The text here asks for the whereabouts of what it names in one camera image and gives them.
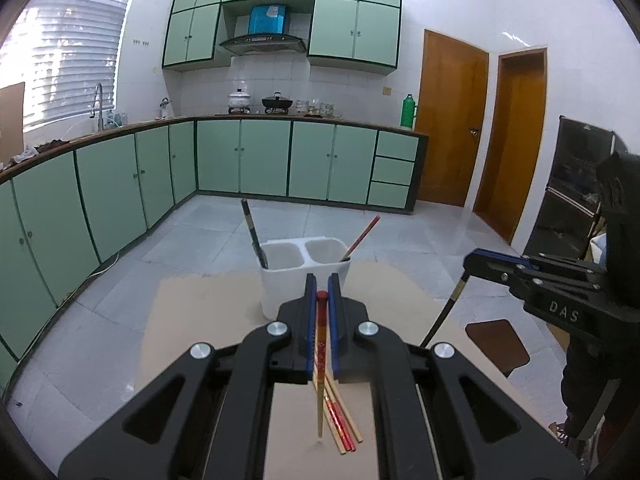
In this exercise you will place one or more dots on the cluster of kitchen dishes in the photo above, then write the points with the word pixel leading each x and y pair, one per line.
pixel 315 108

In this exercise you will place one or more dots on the wooden door in frame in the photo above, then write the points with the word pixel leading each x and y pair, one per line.
pixel 512 150

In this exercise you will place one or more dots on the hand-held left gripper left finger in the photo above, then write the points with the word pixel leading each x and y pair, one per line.
pixel 311 325

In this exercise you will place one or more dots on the brown square stool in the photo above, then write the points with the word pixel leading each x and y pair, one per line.
pixel 497 342

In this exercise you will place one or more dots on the green wall cabinets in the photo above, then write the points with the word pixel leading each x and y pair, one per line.
pixel 340 25

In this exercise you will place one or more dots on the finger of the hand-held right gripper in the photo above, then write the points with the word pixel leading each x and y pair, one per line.
pixel 500 272
pixel 500 256

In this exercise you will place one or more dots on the green cabinet drawer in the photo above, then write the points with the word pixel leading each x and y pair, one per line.
pixel 391 194
pixel 394 170
pixel 397 146

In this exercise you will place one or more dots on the row of chopsticks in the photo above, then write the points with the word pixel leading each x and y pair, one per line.
pixel 345 425

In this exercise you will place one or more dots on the green kitchen base cabinets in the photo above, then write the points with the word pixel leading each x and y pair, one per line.
pixel 110 195

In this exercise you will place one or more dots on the metal kettle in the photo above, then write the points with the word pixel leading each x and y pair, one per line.
pixel 165 108

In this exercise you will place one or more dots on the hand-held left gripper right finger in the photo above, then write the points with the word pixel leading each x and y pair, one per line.
pixel 335 340

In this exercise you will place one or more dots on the white cloth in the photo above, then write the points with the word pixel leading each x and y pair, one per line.
pixel 22 156

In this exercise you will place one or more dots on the white window blinds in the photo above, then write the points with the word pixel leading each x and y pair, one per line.
pixel 70 50

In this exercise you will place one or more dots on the white two-compartment utensil holder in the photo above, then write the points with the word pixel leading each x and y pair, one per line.
pixel 285 290

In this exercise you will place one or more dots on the metal kitchen faucet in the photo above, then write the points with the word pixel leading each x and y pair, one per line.
pixel 99 105

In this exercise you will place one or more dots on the black plastic spoon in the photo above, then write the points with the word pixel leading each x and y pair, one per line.
pixel 252 232

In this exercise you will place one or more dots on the green thermos flask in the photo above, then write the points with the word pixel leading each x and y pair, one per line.
pixel 408 112

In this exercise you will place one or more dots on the dark red cloth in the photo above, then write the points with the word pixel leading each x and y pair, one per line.
pixel 50 145

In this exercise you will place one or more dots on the white cooking pot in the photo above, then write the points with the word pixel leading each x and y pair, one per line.
pixel 239 100

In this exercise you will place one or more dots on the closed wooden door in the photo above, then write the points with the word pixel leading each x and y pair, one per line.
pixel 445 120

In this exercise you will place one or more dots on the black wok with lid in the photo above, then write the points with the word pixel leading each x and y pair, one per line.
pixel 276 103

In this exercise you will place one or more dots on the black shelf unit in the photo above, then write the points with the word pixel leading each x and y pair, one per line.
pixel 570 185

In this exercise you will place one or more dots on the range hood with blue film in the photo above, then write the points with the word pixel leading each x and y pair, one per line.
pixel 265 42

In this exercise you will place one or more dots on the brown cardboard board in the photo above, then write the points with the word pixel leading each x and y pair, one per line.
pixel 11 120

